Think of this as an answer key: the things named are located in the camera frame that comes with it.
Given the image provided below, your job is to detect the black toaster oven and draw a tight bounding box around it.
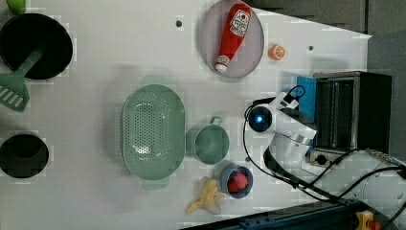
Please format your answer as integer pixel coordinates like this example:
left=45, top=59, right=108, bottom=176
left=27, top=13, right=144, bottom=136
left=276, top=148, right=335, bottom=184
left=297, top=71, right=392, bottom=158

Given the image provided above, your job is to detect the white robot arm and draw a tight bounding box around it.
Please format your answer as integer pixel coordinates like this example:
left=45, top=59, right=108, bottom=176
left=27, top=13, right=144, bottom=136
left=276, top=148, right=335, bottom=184
left=244, top=92, right=317, bottom=176

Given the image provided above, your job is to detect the green measuring cup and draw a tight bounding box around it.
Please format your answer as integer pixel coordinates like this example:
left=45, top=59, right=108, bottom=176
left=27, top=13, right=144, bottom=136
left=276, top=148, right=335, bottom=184
left=186, top=116, right=230, bottom=165

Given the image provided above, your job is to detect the green colander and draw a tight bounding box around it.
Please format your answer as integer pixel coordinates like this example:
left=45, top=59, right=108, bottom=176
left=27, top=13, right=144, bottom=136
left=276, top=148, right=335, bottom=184
left=122, top=84, right=186, bottom=191

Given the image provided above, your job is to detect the blue cup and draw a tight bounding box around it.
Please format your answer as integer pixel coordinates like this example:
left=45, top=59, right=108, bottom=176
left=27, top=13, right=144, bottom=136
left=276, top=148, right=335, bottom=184
left=220, top=163, right=254, bottom=199

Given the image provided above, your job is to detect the red strawberry toy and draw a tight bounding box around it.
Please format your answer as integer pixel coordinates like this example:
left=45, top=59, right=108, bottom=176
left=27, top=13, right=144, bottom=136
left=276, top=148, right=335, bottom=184
left=227, top=172, right=248, bottom=193

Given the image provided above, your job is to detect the grey round plate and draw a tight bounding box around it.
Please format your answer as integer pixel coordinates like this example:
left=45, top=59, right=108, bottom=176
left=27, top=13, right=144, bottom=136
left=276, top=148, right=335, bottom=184
left=200, top=0, right=264, bottom=78

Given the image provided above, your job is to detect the peeled banana toy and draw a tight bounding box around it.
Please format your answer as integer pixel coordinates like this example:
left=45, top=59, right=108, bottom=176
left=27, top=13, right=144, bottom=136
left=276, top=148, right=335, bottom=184
left=186, top=179, right=224, bottom=215

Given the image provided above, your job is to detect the orange slice toy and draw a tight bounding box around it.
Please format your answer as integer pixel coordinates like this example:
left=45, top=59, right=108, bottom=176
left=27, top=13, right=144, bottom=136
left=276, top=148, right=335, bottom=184
left=268, top=44, right=285, bottom=60

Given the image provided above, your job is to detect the red ketchup bottle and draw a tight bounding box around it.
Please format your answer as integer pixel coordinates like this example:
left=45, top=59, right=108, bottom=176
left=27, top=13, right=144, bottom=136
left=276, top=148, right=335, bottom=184
left=215, top=3, right=251, bottom=73

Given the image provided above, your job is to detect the small black cylinder holder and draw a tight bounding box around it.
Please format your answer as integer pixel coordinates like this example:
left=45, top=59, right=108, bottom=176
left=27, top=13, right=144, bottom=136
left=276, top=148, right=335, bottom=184
left=0, top=134, right=50, bottom=178

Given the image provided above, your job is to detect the green slotted spatula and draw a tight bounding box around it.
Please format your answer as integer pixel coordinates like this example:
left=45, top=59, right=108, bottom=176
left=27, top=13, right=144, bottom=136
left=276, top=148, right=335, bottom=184
left=0, top=49, right=43, bottom=112

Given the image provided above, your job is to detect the large black cylinder holder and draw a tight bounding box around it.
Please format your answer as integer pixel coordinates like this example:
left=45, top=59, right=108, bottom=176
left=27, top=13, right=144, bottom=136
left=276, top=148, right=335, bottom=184
left=0, top=13, right=73, bottom=81

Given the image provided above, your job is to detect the yellow toy figure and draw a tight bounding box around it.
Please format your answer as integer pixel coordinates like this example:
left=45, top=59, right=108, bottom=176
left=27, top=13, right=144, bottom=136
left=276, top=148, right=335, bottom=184
left=355, top=211, right=382, bottom=230

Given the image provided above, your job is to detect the lime green object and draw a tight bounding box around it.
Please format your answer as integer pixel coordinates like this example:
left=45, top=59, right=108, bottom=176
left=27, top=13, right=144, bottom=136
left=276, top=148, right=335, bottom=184
left=6, top=0, right=26, bottom=15

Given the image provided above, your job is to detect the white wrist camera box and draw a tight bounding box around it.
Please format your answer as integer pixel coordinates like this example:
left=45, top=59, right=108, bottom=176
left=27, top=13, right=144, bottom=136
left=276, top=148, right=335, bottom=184
left=271, top=92, right=299, bottom=109

